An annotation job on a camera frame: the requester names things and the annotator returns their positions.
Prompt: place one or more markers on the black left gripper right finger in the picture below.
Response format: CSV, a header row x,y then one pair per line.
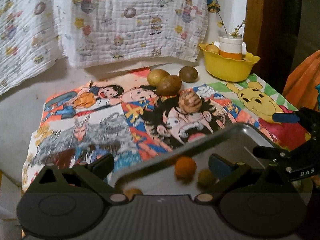
x,y
241,183

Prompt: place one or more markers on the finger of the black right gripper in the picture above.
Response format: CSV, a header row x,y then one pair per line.
x,y
269,153
290,118

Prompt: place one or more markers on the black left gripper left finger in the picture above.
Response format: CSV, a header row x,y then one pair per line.
x,y
84,178

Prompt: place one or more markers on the small brown round fruit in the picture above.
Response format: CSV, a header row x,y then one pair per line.
x,y
206,178

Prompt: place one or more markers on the small tan round fruit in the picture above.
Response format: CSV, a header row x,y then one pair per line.
x,y
130,193

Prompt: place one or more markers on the dark brown kiwi fruit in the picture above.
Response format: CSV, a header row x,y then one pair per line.
x,y
188,74

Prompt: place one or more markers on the brown oval fruit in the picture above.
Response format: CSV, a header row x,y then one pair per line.
x,y
169,85

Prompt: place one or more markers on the yellow-green potato-like fruit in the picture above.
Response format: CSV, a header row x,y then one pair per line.
x,y
156,76

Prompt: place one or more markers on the orange cloth garment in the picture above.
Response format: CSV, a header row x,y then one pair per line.
x,y
300,85

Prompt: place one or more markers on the winnie pooh drawing sheet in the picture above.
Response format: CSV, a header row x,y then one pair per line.
x,y
261,101

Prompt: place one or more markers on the metal baking tray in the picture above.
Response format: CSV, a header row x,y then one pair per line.
x,y
156,176

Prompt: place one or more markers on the teal cloth ribbon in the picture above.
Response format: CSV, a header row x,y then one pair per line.
x,y
318,90

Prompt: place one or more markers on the colourful anime poster mat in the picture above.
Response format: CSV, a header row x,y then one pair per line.
x,y
125,117

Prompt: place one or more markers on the yellow plastic bowl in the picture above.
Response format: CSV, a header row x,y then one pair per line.
x,y
228,69

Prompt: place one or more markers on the white orange plastic jar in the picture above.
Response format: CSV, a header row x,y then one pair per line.
x,y
230,46

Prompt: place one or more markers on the fruit inside yellow bowl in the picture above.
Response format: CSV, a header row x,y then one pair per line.
x,y
212,48

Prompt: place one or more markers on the dry plant twig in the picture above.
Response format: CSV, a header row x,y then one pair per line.
x,y
230,31

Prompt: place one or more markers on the white printed muslin cloth right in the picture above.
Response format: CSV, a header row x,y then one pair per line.
x,y
96,32

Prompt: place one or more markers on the white printed muslin cloth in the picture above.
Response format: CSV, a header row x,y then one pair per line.
x,y
96,32
30,41

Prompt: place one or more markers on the white printed muslin cloth left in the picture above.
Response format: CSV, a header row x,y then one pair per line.
x,y
30,41

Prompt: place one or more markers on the brown wooden door frame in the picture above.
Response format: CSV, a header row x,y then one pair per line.
x,y
271,32

